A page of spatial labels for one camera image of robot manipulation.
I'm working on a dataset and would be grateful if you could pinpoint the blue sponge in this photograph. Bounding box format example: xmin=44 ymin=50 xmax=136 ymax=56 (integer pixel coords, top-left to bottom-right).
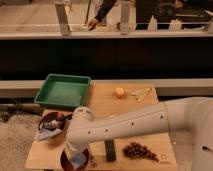
xmin=71 ymin=153 xmax=86 ymax=169

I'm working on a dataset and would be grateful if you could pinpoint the red bowl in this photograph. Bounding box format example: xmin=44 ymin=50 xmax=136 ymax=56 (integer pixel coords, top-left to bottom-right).
xmin=60 ymin=150 xmax=89 ymax=171

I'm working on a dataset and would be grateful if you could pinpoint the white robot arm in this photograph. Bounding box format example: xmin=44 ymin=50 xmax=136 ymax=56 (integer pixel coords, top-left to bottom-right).
xmin=65 ymin=97 xmax=213 ymax=171

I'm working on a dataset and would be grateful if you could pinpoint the dark bowl with items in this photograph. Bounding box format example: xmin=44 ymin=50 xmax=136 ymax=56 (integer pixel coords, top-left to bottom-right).
xmin=35 ymin=112 xmax=72 ymax=141

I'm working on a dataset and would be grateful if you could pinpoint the orange fruit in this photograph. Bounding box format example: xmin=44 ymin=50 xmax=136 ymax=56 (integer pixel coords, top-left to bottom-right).
xmin=115 ymin=87 xmax=126 ymax=98

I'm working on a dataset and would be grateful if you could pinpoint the banana peel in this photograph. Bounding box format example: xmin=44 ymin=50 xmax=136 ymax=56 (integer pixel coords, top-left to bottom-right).
xmin=131 ymin=87 xmax=152 ymax=102

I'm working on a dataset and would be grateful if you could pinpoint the green plastic tray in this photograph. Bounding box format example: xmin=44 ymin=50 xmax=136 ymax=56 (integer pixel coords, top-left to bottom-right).
xmin=34 ymin=74 xmax=91 ymax=109

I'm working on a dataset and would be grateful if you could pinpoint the black remote control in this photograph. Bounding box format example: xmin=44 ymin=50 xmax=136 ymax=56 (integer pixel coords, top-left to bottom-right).
xmin=105 ymin=140 xmax=116 ymax=162

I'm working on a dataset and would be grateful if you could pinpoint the bunch of dark grapes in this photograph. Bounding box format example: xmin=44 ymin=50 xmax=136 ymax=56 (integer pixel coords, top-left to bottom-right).
xmin=122 ymin=142 xmax=159 ymax=162

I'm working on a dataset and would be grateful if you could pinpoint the person in dark clothes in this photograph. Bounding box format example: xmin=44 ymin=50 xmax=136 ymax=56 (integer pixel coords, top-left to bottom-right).
xmin=87 ymin=0 xmax=184 ymax=31

